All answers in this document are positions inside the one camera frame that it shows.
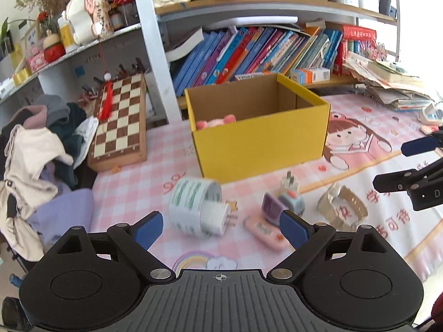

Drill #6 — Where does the wooden chess board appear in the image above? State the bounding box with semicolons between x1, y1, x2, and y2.
86;72;148;173

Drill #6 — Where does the small purple device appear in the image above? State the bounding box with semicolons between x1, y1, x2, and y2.
261;193;289;227

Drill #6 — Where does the small orange blue box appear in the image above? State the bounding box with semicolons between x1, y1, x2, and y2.
290;66;331;84

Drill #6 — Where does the white cloth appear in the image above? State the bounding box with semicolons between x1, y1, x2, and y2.
74;116;99;157

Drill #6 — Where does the small black box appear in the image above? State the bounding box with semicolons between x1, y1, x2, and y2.
379;0;397;19

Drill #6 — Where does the dark glass bottle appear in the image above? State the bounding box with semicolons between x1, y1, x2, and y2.
109;5;125;30

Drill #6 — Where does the white plush ornament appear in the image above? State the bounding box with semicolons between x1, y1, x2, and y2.
65;0;115;46

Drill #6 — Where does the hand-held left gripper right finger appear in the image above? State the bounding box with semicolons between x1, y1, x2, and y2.
266;209;390;282

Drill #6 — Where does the large white charger plug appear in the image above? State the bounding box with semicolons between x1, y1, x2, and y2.
200;201;239;238

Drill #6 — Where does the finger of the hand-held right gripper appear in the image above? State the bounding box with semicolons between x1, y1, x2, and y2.
401;134;443;157
373;159;443;194

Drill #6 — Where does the grey garment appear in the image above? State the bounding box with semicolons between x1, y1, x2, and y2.
33;93;71;127

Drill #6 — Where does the yellow bottle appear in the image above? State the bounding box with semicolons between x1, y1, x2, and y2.
57;15;81;53

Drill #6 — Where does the mauve garment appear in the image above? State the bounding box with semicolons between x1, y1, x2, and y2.
0;105;48;136

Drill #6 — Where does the pink checked desktop cloth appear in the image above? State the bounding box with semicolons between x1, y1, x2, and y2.
91;92;443;284

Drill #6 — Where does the cream garment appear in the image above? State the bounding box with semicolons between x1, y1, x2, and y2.
0;124;75;261

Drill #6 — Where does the pink oblong case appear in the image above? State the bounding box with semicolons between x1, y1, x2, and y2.
243;214;292;250

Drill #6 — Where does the grey blue toy device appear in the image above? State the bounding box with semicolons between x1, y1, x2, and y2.
278;190;306;217

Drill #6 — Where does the white blue device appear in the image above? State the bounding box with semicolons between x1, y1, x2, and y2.
418;102;443;126

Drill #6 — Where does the pink plush toy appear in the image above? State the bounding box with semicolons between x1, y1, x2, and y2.
195;114;238;131

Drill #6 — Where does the pile of papers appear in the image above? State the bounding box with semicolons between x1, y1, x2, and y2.
342;51;437;112

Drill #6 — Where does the white green printed tape roll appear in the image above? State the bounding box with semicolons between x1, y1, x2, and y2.
168;177;222;237

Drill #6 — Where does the red tassel ornament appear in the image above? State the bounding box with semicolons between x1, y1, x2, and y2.
98;72;115;121

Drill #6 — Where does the small pink box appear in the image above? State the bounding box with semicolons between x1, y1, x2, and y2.
27;50;48;74

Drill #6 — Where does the row of colourful books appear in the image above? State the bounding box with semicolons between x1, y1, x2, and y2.
165;26;344;98

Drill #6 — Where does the dark red clothing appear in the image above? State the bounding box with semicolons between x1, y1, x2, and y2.
428;292;443;332

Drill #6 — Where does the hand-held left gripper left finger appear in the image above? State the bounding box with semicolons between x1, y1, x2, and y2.
55;211;175;282

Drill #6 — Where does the lavender cloth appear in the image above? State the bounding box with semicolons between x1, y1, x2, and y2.
28;188;96;247

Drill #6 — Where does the yellow cardboard box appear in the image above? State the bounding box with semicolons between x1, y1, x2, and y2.
184;72;331;185

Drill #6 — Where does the thick red book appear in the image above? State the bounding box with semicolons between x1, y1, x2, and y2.
334;24;377;77

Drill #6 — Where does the small white charger plug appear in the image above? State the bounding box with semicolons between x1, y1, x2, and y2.
280;172;300;198

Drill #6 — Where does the grey bookshelf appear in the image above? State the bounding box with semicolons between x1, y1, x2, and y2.
0;0;402;125

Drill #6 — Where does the red white doll jar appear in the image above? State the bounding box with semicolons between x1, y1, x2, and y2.
43;29;66;64

